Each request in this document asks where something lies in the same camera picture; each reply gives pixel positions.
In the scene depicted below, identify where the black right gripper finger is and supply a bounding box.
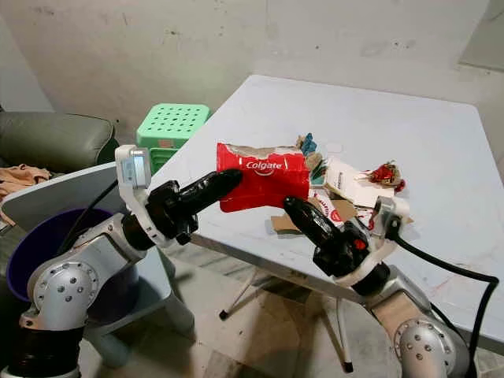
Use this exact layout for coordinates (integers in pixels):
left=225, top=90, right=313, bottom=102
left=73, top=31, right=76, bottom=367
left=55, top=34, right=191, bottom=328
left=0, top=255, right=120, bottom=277
left=283, top=198, right=335, bottom=247
left=289, top=195, right=344, bottom=239

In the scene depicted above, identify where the dark green leather sofa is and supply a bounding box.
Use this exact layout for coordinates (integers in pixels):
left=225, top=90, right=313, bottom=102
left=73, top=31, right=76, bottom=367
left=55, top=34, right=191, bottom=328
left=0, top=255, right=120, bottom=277
left=0, top=110, right=120, bottom=378

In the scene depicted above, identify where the brown torn cardboard piece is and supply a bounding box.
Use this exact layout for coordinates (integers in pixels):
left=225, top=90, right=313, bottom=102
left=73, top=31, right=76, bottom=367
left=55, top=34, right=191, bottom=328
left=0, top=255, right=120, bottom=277
left=271, top=194, right=380, bottom=235

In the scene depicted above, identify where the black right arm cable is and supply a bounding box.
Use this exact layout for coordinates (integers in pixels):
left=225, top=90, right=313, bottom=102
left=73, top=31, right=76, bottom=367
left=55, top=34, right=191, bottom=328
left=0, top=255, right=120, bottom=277
left=387, top=224, right=504, bottom=371

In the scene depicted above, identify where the beige crumpled cloth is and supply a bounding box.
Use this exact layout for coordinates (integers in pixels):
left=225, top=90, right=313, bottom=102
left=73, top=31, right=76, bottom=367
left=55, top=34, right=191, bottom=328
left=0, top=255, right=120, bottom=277
left=0, top=163, right=53, bottom=202

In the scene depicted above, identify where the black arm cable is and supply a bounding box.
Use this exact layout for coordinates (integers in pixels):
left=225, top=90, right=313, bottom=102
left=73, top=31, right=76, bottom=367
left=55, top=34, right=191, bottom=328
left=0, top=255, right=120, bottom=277
left=387, top=224, right=504, bottom=371
left=77, top=179, right=124, bottom=254

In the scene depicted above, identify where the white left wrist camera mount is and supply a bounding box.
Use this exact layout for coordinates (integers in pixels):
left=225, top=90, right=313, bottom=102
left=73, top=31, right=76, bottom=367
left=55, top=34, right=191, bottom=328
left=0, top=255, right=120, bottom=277
left=114, top=145, right=168, bottom=248

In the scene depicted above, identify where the white printed paper sheet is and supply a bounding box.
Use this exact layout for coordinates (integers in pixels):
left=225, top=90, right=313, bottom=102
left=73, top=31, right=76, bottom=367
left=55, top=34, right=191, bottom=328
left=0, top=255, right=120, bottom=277
left=322, top=157, right=384, bottom=210

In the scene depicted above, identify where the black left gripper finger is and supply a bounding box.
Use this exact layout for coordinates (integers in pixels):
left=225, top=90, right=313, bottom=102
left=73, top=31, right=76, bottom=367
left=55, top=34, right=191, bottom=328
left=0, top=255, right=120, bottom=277
left=178, top=167, right=243, bottom=202
left=184, top=180, right=243, bottom=217

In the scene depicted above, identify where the red Colgate toothpaste box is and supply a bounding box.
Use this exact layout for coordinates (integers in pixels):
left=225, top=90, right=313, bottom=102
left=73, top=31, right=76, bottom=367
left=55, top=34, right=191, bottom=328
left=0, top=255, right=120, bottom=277
left=217, top=143, right=313, bottom=214

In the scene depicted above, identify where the green plastic stool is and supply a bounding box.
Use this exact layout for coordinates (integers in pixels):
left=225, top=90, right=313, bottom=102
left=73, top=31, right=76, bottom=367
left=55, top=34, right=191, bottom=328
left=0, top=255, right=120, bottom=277
left=135, top=102, right=211, bottom=176

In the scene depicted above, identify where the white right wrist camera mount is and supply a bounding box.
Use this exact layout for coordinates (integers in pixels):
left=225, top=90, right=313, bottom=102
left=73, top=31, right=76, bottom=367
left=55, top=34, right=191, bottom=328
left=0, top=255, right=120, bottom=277
left=332, top=195, right=412, bottom=287

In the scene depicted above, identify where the purple rubbish bin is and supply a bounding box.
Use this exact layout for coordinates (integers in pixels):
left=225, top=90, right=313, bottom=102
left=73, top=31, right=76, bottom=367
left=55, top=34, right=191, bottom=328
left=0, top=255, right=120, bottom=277
left=6, top=208, right=127, bottom=306

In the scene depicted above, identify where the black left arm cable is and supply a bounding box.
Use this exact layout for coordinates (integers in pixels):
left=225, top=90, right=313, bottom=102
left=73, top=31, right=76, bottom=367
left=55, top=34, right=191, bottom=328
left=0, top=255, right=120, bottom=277
left=77, top=179, right=124, bottom=254

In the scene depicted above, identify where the teal crumpled wrapper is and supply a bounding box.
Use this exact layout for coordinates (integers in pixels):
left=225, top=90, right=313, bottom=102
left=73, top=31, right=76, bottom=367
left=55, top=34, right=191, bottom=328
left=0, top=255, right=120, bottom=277
left=295, top=133, right=325, bottom=172

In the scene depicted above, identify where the white folding table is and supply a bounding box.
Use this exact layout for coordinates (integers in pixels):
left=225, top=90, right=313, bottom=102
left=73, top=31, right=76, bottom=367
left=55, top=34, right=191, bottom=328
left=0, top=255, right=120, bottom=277
left=126, top=74, right=504, bottom=374

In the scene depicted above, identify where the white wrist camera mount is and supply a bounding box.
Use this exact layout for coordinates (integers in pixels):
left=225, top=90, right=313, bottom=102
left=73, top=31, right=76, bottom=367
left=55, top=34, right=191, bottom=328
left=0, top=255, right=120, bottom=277
left=332, top=195, right=412, bottom=287
left=114, top=145, right=168, bottom=248

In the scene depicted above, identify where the red crumpled wrapper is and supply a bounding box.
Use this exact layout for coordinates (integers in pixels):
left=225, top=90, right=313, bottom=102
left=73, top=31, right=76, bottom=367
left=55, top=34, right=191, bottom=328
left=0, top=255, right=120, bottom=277
left=368, top=161, right=407, bottom=195

